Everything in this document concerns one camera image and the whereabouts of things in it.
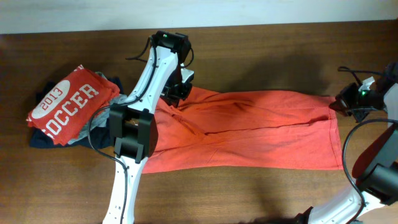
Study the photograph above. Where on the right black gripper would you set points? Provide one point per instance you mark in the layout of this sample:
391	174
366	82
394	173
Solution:
344	106

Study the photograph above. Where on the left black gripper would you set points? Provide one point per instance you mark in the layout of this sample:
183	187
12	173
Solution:
173	98

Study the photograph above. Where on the orange soccer t-shirt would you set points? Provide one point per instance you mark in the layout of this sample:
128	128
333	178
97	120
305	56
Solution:
274	128

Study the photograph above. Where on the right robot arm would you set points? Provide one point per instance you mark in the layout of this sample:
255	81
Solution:
373	179

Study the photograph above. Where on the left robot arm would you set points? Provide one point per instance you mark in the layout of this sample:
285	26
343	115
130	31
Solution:
133	128

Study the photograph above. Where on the folded grey shirt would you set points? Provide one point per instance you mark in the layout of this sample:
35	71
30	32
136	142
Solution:
99	121

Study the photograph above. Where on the folded red soccer shirt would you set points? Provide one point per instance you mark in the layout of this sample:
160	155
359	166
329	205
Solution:
69	105

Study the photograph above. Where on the folded navy shirt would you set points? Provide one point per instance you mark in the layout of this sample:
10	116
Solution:
100	140

